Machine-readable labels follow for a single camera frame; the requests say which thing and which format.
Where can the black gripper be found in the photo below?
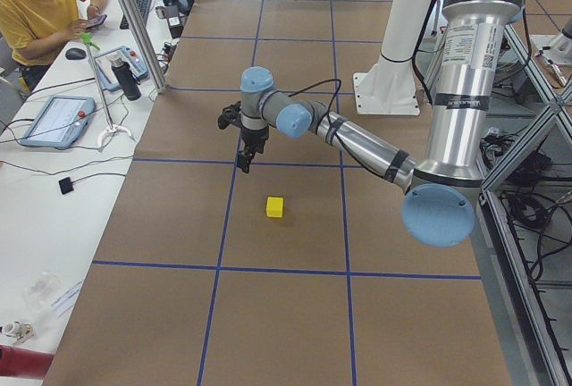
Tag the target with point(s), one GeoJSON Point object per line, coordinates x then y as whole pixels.
{"type": "Point", "coordinates": [255, 136]}

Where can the yellow cube block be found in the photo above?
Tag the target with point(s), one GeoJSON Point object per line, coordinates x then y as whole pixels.
{"type": "Point", "coordinates": [274, 207]}

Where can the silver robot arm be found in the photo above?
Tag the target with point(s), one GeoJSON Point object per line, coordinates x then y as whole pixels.
{"type": "Point", "coordinates": [441, 190]}

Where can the black water bottle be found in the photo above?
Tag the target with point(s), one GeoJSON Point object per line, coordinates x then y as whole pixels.
{"type": "Point", "coordinates": [125, 77]}

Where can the far teach pendant tablet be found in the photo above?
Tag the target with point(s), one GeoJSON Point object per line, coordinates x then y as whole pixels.
{"type": "Point", "coordinates": [130, 56]}

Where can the teach pendant tablet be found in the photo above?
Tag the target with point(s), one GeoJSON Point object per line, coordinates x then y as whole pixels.
{"type": "Point", "coordinates": [130, 56]}
{"type": "Point", "coordinates": [60, 122]}

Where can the small black square pad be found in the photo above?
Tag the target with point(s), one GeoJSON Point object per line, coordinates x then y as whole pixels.
{"type": "Point", "coordinates": [66, 185]}

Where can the near teach pendant tablet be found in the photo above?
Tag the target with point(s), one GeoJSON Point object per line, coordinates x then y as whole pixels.
{"type": "Point", "coordinates": [60, 122]}

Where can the black keyboard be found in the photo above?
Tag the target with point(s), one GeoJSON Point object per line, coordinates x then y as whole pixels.
{"type": "Point", "coordinates": [143, 7]}

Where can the metal stand with green clip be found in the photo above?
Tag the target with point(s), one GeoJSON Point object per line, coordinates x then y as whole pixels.
{"type": "Point", "coordinates": [111, 127]}

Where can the black computer mouse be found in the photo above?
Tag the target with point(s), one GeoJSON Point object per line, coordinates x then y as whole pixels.
{"type": "Point", "coordinates": [75, 53]}

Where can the person in yellow shirt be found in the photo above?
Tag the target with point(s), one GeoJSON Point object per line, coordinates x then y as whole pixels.
{"type": "Point", "coordinates": [37, 31]}

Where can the red cylinder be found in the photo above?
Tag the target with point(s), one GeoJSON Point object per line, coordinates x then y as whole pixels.
{"type": "Point", "coordinates": [24, 363]}

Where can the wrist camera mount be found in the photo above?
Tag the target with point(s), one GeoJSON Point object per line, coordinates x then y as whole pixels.
{"type": "Point", "coordinates": [230, 116]}

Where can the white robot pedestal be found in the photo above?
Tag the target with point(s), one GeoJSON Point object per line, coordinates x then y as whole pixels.
{"type": "Point", "coordinates": [389, 87]}

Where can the aluminium frame post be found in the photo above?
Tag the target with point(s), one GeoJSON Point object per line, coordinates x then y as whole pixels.
{"type": "Point", "coordinates": [139, 32]}

